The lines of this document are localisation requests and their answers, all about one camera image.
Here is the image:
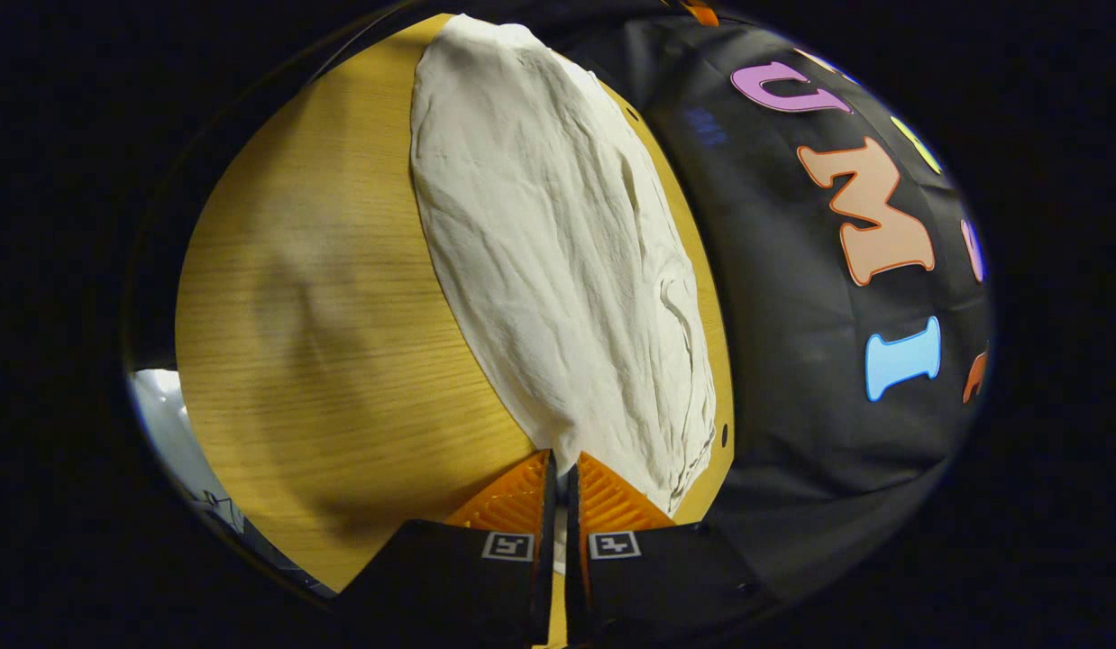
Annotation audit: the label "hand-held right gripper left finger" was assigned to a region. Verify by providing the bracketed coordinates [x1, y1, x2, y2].
[337, 449, 560, 648]

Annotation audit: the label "white jeans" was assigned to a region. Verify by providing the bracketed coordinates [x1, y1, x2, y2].
[409, 14, 718, 516]

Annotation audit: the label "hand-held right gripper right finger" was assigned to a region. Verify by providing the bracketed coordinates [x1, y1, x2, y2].
[565, 451, 777, 647]

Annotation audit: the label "black backdrop cloth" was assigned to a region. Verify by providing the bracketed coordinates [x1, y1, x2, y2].
[468, 0, 993, 600]

